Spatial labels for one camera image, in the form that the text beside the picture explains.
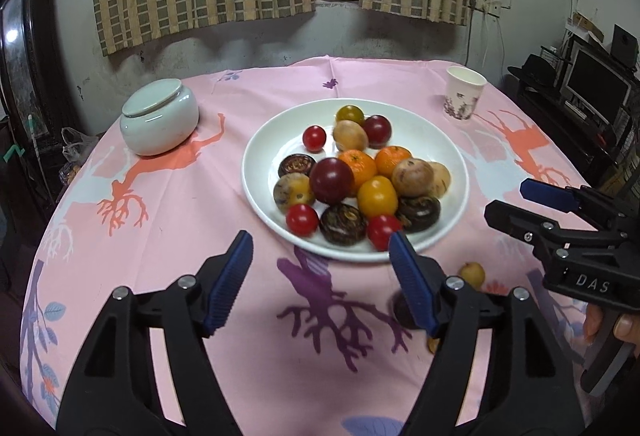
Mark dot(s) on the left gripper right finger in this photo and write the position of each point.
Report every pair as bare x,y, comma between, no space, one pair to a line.
529,387

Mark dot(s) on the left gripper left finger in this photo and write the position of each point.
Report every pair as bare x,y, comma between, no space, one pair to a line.
143,368

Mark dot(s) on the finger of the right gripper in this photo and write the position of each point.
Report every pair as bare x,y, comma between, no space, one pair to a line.
530,225
602,212

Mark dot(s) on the striped pepino melon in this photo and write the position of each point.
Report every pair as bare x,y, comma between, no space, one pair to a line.
441,179

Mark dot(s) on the red cherry tomato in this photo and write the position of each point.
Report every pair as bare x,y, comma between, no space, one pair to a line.
314,138
380,229
302,220

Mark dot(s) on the orange yellow tomato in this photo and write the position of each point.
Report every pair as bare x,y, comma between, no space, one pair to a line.
377,197

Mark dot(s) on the large orange mandarin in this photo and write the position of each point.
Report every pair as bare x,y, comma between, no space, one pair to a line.
389,157

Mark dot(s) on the dark red plum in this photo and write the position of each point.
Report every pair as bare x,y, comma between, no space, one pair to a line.
378,129

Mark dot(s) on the large dark plum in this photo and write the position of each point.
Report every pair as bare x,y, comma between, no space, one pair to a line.
331,180

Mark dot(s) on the yellow green tomato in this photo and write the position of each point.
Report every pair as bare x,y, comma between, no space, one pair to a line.
351,113

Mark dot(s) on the pale yellow round fruit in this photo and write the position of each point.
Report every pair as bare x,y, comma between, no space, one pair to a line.
349,135

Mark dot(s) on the yellow green round fruit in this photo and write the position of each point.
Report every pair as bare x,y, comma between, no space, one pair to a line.
292,189

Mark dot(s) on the person right hand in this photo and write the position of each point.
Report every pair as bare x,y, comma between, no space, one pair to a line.
626,328

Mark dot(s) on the small yellow longan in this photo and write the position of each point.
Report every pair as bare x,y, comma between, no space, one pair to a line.
432,345
473,273

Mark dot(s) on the black tv stand shelf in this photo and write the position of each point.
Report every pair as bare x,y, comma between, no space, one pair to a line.
595,148

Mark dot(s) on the black monitor screen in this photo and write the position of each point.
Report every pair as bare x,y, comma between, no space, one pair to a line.
597,85

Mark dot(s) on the patterned paper cup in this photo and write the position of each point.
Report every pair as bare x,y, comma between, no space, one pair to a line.
464,88

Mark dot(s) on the pink patterned tablecloth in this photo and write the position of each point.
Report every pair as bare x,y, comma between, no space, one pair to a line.
311,346

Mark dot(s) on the dark wooden cabinet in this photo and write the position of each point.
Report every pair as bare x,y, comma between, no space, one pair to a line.
34,89

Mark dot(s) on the white lidded ceramic jar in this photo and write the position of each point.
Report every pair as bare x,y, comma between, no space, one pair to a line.
158,117

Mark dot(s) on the white oval plate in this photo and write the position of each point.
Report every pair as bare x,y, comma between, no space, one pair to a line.
283,135

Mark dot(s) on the wall power socket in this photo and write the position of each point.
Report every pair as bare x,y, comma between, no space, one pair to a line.
488,7

